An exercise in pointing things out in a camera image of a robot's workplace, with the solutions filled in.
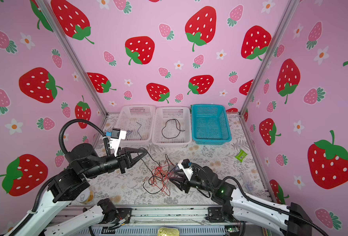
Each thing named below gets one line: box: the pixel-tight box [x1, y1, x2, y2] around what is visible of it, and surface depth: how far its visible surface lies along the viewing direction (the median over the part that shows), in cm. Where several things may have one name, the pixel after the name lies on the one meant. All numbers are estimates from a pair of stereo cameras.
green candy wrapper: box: [234, 148, 248, 163], surface depth 97 cm
